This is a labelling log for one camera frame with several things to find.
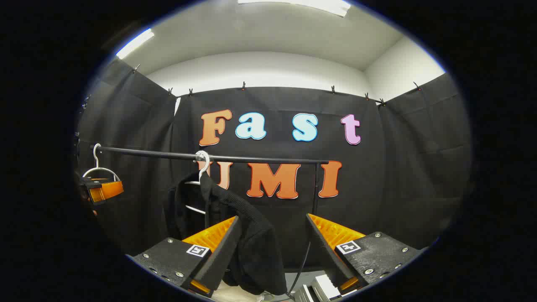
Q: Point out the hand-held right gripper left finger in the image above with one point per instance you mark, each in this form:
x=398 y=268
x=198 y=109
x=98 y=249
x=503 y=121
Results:
x=222 y=256

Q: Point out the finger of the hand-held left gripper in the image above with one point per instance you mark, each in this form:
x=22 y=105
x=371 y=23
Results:
x=107 y=191

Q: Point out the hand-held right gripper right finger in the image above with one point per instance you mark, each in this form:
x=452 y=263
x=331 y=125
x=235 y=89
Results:
x=325 y=251

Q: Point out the black knit jacket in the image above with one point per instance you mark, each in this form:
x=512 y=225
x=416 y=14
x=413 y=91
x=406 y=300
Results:
x=251 y=243

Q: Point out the white fabric laundry hamper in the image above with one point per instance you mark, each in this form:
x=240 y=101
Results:
x=235 y=295

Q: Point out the empty white hanger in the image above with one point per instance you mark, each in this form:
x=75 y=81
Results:
x=97 y=161

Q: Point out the black clothes rack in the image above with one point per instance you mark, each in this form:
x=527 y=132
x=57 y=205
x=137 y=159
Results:
x=147 y=153

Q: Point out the white hanger with crossbar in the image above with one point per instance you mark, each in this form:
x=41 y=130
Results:
x=206 y=161

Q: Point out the white cabinet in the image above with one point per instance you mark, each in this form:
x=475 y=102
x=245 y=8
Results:
x=325 y=287

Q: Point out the black backdrop cloth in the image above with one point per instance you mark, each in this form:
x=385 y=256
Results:
x=398 y=167

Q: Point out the small ceiling light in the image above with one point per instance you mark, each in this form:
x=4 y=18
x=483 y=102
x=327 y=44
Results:
x=134 y=44

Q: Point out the row of backdrop clips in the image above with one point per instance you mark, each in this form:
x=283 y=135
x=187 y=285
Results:
x=243 y=86

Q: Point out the long ceiling light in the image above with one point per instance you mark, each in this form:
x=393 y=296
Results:
x=302 y=5

